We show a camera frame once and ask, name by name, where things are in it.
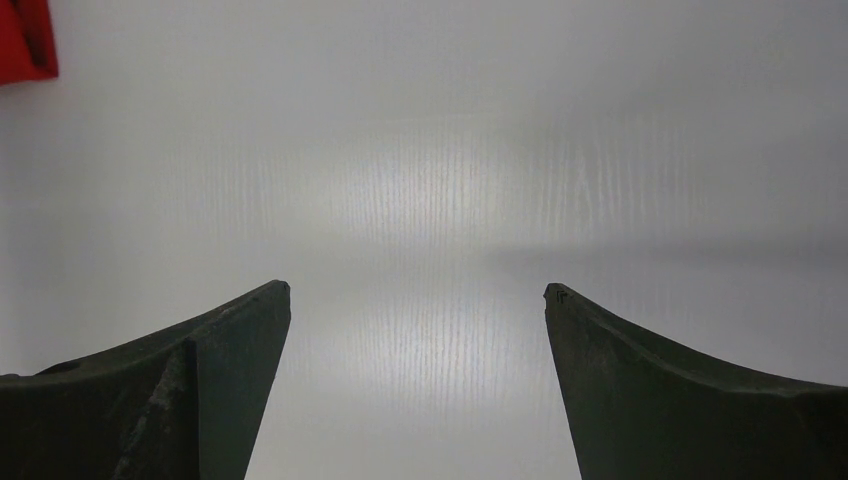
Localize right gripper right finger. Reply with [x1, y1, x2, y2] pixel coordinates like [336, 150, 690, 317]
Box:
[544, 283, 847, 479]

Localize red t shirt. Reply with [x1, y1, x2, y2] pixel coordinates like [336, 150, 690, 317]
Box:
[1, 0, 59, 86]

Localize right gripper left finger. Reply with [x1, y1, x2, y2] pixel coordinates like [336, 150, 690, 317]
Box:
[1, 280, 291, 479]

